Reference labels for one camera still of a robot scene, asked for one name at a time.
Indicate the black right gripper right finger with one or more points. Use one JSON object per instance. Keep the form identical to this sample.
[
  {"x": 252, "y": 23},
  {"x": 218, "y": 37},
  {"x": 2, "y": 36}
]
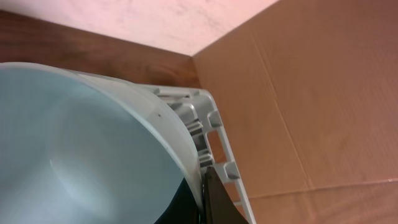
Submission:
[{"x": 219, "y": 208}]

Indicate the blue bowl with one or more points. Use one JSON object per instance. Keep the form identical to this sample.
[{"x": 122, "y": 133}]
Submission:
[{"x": 85, "y": 149}]

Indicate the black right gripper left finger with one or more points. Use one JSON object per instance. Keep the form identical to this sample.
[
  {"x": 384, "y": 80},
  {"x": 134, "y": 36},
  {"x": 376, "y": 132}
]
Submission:
[{"x": 182, "y": 209}]

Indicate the grey dishwasher rack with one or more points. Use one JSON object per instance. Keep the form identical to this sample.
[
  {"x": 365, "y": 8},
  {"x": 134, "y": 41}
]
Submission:
[{"x": 197, "y": 109}]

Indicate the brown cardboard box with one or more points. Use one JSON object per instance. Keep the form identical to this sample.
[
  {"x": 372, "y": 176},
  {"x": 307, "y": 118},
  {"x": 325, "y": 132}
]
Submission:
[{"x": 307, "y": 91}]

